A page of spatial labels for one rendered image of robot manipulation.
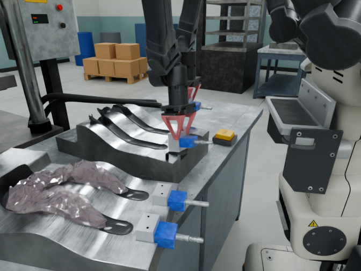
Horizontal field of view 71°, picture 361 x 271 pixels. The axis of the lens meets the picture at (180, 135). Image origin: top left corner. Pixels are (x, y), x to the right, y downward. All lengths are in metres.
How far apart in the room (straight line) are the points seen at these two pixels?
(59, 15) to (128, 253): 1.22
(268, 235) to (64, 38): 1.64
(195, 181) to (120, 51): 5.12
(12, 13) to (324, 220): 1.23
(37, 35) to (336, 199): 1.32
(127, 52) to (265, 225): 4.60
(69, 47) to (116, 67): 4.11
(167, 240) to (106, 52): 5.54
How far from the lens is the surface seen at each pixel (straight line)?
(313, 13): 0.42
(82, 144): 0.92
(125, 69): 5.47
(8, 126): 1.46
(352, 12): 0.44
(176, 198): 0.61
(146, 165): 0.76
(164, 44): 0.64
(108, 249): 0.55
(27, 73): 1.23
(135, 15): 8.99
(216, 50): 4.81
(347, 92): 0.60
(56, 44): 1.47
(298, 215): 0.74
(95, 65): 5.90
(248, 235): 1.78
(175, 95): 0.70
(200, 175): 0.82
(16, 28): 1.22
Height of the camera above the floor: 1.25
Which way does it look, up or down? 25 degrees down
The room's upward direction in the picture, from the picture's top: straight up
